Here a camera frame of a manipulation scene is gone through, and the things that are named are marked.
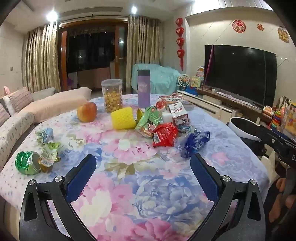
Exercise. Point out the green foil wrapper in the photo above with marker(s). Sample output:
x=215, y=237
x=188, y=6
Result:
x=25, y=162

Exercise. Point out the beige curtain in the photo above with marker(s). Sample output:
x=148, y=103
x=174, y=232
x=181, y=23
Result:
x=39, y=58
x=143, y=44

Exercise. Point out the white television cabinet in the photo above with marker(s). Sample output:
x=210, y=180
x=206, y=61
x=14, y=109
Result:
x=208, y=102

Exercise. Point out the green yellow packet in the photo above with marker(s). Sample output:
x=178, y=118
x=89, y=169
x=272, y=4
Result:
x=49, y=154

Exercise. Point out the striped pink cushion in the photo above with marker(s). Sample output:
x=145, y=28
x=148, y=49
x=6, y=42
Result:
x=19, y=98

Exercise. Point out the pink wand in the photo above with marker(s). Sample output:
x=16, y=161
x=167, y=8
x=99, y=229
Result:
x=209, y=62

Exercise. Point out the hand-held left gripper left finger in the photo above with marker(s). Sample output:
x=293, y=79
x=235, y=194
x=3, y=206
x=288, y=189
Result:
x=81, y=177

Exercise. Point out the person's right hand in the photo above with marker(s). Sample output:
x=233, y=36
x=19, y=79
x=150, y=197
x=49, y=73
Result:
x=281, y=184

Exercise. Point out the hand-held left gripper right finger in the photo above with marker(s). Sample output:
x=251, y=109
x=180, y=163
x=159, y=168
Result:
x=204, y=178

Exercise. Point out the yellow toy packaging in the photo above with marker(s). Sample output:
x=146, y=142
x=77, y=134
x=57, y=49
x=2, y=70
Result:
x=289, y=115

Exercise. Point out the pink plush toy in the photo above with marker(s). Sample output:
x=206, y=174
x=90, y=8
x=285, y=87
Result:
x=7, y=89

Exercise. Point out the purple drink bottle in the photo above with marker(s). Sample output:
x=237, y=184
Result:
x=143, y=90

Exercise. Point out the colourful toy set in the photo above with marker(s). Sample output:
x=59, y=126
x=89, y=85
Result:
x=197, y=78

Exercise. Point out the black flat television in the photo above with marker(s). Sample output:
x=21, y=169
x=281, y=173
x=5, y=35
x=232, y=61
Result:
x=240, y=74

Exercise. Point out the red hanging knot decoration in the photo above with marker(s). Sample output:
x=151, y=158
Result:
x=180, y=39

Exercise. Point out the light blue wrapper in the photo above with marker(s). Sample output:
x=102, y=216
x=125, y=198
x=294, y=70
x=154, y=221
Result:
x=44, y=136

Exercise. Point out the clear cookie jar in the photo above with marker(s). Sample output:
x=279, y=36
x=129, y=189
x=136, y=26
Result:
x=111, y=96

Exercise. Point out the ferris wheel toy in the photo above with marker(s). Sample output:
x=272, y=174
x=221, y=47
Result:
x=183, y=82

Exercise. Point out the small crumpled wrapper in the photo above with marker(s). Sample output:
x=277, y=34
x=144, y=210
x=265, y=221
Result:
x=185, y=128

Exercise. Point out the red and white carton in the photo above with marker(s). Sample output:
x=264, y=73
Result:
x=178, y=114

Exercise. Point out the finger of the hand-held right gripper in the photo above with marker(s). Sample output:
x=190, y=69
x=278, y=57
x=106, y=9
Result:
x=272, y=135

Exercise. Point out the red yellow apple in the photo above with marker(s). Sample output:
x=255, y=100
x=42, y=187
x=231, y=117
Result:
x=86, y=112

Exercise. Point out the patterned sofa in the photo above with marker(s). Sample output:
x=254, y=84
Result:
x=23, y=120

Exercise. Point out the gold red wall decal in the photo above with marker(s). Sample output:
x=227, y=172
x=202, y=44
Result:
x=283, y=34

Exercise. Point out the green snack packet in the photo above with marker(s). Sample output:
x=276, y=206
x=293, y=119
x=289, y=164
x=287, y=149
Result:
x=148, y=121

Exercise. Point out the yellow foam fruit net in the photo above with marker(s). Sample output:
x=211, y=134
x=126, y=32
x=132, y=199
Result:
x=122, y=118

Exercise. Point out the small red packet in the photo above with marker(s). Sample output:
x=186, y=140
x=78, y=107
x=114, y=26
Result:
x=160, y=104

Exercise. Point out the small red wall decal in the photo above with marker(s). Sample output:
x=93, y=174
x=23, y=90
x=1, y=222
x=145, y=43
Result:
x=260, y=27

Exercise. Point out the wooden framed glass door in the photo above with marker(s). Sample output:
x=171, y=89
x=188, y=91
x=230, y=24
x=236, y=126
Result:
x=92, y=51

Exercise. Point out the blue crumpled wrapper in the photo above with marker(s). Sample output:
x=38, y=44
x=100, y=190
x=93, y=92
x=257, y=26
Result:
x=195, y=143

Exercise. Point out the ceiling light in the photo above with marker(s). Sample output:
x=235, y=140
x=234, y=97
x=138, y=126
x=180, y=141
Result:
x=52, y=15
x=134, y=9

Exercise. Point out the round red wall decal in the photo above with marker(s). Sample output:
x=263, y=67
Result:
x=239, y=26

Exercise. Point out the teal furniture cover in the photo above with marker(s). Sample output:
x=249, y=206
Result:
x=159, y=78

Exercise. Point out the red snack packet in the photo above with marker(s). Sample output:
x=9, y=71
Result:
x=165, y=135

